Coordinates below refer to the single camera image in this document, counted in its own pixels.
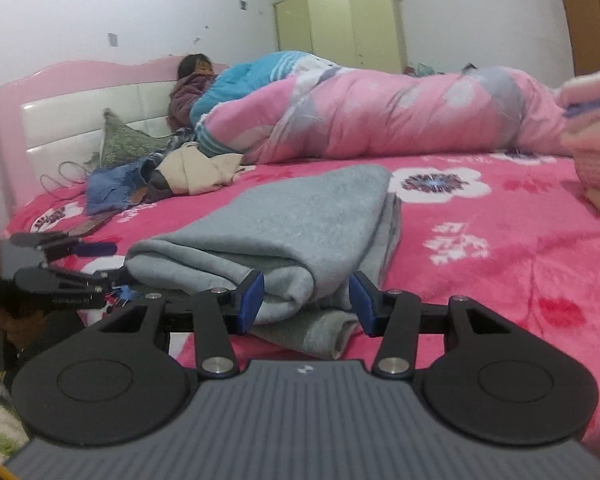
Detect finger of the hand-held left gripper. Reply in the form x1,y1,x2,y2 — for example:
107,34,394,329
10,231,118,263
15,265,131,293

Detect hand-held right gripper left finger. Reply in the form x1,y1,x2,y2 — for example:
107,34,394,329
87,270,266,378

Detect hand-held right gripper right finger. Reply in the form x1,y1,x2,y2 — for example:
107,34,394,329
349,270,513,378

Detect grey sweatshirt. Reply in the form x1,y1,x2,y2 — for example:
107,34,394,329
125,164,403,361

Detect stack of folded clothes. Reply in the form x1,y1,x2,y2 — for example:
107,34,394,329
555,62,600,228

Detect blue jeans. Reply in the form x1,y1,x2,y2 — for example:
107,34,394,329
85,152,173,216

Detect dark grey garment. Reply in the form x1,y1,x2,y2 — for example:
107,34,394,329
147,170,173,198

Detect green patterned pillow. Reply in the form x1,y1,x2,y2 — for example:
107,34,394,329
82,108,168,170

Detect beige garment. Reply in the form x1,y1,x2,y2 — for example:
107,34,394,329
157,142,246,196

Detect pink flower print blanket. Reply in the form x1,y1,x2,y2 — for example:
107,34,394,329
2,150,600,456

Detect grey plaid garment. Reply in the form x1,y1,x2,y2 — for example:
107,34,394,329
167,127,198,153

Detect pink white headboard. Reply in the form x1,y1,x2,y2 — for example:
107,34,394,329
0,57,231,221

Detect pink floral quilt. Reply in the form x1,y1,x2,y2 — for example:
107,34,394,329
195,65,576,166

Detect teal striped quilt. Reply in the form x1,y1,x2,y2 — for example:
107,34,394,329
190,50,331,126

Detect pale yellow wardrobe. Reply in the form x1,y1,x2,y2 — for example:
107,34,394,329
272,0,408,75

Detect thin black cable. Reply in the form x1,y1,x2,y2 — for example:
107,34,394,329
40,160,101,192

